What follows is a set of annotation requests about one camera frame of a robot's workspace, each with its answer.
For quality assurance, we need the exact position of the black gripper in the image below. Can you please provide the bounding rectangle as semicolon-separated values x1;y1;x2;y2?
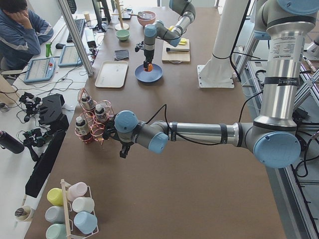
119;141;134;158
143;49;154;71

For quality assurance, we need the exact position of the blue plate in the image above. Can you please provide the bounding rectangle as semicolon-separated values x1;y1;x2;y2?
135;64;163;83

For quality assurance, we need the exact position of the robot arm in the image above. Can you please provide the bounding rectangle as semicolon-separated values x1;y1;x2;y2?
142;0;196;72
105;0;319;168

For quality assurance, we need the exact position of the metal cylinder black tip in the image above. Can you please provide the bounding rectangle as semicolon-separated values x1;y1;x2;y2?
166;47;190;53

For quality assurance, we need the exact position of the grey folded cloth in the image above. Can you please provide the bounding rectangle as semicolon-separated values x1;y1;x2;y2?
114;49;129;60

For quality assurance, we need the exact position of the wooden cutting board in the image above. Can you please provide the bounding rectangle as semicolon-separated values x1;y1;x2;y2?
161;39;190;63

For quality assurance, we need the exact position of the green bowl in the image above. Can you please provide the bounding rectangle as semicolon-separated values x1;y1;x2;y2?
116;29;130;41

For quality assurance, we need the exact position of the cream rectangular tray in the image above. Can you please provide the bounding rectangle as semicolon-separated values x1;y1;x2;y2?
95;61;128;88

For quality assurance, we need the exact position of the wooden cup stand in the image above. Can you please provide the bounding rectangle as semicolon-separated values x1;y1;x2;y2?
112;0;130;31

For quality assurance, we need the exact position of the pink bowl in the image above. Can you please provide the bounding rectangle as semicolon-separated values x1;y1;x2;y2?
137;11;156;27

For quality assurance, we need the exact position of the dark drink bottle middle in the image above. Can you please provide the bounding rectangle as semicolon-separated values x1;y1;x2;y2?
95;104;109;123

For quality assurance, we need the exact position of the dark drink bottle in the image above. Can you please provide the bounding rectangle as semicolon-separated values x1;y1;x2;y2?
95;104;109;123
81;95;95;111
75;116;93;143

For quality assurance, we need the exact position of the metal ice scoop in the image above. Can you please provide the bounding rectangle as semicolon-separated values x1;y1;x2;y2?
129;11;153;19

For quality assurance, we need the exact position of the dark drink bottle front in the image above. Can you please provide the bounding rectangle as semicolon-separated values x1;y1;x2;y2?
75;116;93;143

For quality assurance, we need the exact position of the black digital scale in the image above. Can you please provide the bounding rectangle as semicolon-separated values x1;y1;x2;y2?
121;8;133;20

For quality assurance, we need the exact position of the pink cup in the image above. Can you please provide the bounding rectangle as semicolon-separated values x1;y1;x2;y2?
66;182;87;201

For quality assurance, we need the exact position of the dark drink bottle back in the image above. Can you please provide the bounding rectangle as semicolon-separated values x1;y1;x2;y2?
81;95;95;111

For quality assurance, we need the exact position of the white cup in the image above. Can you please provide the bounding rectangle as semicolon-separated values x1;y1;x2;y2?
72;197;95;213

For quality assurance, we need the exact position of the white cup rack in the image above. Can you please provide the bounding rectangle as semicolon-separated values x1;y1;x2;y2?
60;179;99;239

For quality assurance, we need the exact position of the black monitor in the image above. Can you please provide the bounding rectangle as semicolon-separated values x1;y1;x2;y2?
92;0;111;32

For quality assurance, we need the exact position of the teach pendant far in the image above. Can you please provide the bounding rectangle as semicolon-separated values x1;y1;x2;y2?
58;45;82;68

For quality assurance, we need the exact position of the teach pendant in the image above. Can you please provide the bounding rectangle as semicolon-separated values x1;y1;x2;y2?
58;45;82;68
24;57;55;83

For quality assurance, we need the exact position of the black keyboard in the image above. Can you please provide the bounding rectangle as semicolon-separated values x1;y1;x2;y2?
66;19;85;43

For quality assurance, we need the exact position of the blue cup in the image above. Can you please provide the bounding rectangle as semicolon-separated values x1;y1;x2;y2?
74;211;97;234

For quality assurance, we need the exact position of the yellow cup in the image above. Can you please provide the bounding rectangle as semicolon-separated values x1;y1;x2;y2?
47;188;63;206

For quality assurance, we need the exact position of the computer mouse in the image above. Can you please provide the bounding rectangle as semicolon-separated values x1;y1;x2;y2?
55;43;65;49

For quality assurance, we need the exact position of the grey cup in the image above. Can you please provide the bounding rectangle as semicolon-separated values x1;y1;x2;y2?
45;206;65;224

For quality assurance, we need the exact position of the green cup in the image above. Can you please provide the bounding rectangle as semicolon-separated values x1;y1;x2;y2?
45;224;67;239

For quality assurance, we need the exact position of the teach pendant near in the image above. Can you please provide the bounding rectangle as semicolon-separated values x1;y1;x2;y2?
24;57;55;83

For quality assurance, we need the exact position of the black water bottle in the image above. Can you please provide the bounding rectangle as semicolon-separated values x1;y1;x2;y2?
0;131;24;154

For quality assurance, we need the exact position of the copper wire bottle rack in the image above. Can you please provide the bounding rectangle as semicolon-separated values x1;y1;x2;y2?
74;88;115;145

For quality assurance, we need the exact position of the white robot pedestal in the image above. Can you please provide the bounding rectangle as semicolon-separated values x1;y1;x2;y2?
197;0;250;89

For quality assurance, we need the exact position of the aluminium frame post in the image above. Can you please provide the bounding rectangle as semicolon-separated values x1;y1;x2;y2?
57;0;94;77

